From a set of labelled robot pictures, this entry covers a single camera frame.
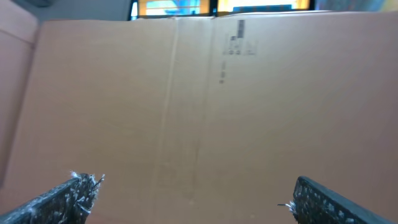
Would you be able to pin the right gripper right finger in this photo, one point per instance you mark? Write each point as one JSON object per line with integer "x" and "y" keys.
{"x": 313, "y": 203}

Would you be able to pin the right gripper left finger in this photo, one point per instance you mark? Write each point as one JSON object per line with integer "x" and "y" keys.
{"x": 56, "y": 202}

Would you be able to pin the cardboard box wall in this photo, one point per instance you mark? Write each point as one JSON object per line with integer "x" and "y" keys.
{"x": 199, "y": 119}

